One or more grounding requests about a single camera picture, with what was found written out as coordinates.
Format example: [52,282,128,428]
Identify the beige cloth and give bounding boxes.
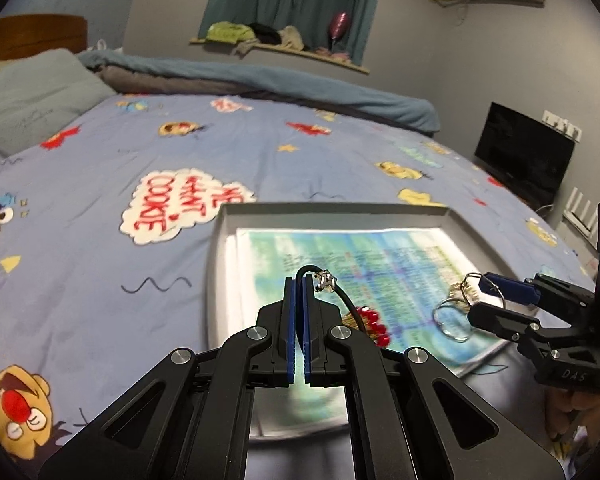
[279,26,307,52]

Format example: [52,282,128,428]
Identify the white router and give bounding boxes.
[562,187,599,247]

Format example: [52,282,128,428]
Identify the silver linked rings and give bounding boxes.
[432,272,507,344]

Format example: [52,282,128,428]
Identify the black cloth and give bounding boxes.
[249,23,284,46]

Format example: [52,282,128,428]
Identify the wooden headboard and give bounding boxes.
[0,14,89,67]

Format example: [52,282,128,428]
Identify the grey-green pillow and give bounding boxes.
[0,48,117,162]

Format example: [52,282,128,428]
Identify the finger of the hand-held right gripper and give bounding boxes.
[480,272,596,318]
[467,302,568,358]

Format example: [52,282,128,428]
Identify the wooden window sill shelf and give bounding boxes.
[189,36,371,75]

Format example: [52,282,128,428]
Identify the pink foil balloon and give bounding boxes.
[328,11,352,54]

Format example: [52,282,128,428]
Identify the blue-green printed paper sheet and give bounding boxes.
[236,227,507,436]

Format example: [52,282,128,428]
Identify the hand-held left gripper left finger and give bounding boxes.
[37,276,301,480]

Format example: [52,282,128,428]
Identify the person's right hand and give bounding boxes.
[547,387,600,445]

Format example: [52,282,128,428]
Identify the blue cartoon printed bed sheet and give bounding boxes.
[0,91,600,480]

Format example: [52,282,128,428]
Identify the white wall hook rack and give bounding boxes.
[542,109,584,140]

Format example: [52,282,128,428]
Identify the black cord star pendant necklace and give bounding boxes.
[294,265,367,335]

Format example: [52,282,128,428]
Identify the grey shallow tray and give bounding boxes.
[206,201,512,442]

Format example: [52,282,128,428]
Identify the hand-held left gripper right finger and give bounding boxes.
[302,277,566,480]

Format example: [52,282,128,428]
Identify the red bead bracelet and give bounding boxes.
[344,306,392,349]

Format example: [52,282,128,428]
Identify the grey blanket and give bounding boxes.
[97,64,331,107]

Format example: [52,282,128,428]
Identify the blue duvet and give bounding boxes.
[77,50,441,135]

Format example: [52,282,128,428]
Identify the green cloth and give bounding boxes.
[205,21,257,44]

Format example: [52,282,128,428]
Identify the black monitor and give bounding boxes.
[473,101,576,199]

